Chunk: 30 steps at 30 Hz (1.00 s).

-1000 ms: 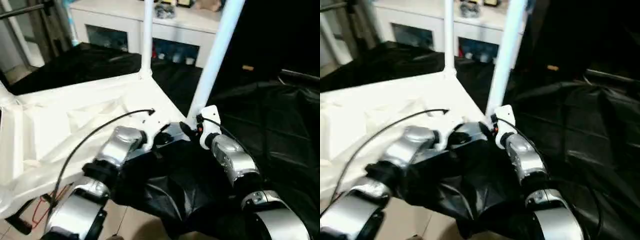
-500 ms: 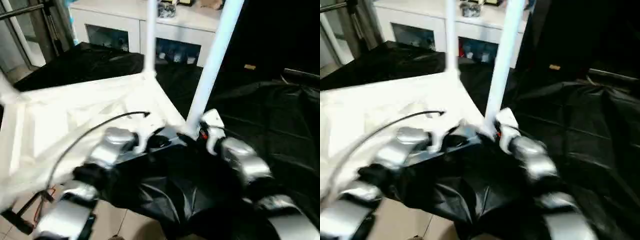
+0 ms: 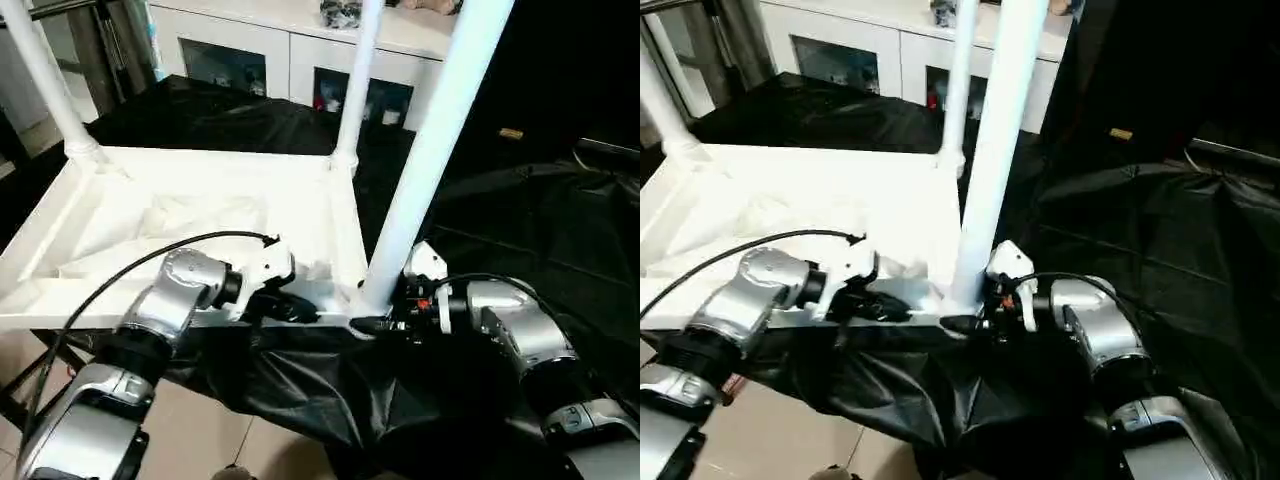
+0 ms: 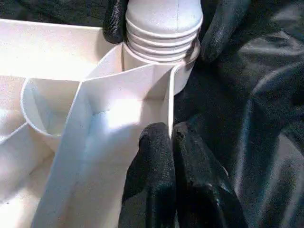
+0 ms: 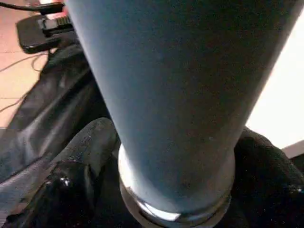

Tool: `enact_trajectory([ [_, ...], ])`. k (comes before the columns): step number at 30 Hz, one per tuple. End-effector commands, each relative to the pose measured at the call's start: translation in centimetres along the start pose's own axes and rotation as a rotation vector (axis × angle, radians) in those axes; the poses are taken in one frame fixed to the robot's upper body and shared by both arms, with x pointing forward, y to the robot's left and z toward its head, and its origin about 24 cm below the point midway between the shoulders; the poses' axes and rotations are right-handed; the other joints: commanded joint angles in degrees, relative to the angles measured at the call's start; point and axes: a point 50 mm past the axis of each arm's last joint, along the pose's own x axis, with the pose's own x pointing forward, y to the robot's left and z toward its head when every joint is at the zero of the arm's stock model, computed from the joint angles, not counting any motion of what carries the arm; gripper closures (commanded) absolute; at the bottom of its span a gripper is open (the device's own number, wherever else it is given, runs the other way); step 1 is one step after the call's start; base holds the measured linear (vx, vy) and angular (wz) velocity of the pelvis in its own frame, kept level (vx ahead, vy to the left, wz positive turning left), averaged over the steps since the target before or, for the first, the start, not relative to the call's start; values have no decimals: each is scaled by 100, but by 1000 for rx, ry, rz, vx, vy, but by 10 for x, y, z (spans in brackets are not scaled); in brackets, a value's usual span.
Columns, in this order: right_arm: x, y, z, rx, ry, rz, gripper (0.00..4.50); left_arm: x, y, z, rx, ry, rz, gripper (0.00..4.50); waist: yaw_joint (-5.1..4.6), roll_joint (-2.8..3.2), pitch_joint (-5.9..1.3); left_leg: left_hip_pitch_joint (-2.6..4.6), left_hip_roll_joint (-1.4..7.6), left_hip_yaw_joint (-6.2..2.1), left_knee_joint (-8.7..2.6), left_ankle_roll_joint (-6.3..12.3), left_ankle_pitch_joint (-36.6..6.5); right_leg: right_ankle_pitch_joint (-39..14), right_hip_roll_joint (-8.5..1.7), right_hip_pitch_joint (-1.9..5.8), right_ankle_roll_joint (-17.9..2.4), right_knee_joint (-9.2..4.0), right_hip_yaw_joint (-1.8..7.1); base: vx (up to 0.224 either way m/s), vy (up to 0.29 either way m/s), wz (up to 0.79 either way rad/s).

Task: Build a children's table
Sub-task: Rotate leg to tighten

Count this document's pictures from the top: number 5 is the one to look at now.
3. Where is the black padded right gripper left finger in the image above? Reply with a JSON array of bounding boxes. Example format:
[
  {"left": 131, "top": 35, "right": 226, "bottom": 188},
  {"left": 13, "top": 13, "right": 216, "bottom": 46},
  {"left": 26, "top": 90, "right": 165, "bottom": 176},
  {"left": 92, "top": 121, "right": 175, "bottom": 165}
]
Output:
[{"left": 6, "top": 117, "right": 123, "bottom": 228}]

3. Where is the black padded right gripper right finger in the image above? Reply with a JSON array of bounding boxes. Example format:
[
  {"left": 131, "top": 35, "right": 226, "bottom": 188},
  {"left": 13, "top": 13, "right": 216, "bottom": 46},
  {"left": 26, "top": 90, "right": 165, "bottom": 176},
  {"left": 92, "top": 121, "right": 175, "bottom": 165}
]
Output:
[{"left": 223, "top": 126, "right": 304, "bottom": 228}]

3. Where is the white plastic table top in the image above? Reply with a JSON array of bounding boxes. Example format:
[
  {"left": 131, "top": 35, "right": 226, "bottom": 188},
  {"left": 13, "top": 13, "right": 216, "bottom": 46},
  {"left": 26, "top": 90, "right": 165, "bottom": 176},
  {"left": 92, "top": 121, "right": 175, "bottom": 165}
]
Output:
[{"left": 246, "top": 14, "right": 304, "bottom": 160}]

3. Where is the white plastic table leg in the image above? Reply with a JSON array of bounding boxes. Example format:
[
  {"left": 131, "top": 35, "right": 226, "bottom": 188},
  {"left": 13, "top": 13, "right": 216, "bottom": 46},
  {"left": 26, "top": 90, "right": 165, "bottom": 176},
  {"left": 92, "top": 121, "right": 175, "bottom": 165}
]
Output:
[{"left": 63, "top": 0, "right": 304, "bottom": 228}]

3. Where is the black mat cover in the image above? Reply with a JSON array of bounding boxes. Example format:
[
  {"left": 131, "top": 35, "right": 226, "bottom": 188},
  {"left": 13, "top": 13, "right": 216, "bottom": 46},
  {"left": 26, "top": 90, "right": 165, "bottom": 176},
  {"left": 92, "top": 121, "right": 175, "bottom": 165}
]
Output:
[{"left": 0, "top": 35, "right": 114, "bottom": 228}]

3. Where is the thin black floor cable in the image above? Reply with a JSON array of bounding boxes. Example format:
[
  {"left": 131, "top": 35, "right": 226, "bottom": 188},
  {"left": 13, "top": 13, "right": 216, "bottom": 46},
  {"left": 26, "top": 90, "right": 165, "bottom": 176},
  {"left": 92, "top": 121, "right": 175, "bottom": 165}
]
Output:
[{"left": 0, "top": 51, "right": 52, "bottom": 112}]

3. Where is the thick black plug cable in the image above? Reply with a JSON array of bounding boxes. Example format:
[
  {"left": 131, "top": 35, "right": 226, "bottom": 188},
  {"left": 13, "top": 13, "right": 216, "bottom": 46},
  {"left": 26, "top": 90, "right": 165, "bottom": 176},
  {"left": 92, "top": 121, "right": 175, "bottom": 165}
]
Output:
[{"left": 0, "top": 0, "right": 65, "bottom": 14}]

